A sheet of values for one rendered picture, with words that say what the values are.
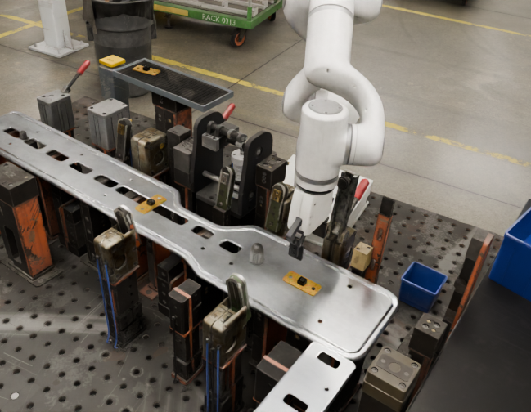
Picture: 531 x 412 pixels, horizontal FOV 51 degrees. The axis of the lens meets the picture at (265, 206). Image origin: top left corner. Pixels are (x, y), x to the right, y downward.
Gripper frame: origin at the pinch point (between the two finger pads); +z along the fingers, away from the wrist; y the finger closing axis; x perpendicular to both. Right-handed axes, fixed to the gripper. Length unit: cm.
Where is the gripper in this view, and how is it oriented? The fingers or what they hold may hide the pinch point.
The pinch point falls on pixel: (307, 242)
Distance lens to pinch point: 118.0
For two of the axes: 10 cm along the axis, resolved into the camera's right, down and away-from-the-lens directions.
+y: -5.8, 4.6, -6.8
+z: -0.6, 8.0, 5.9
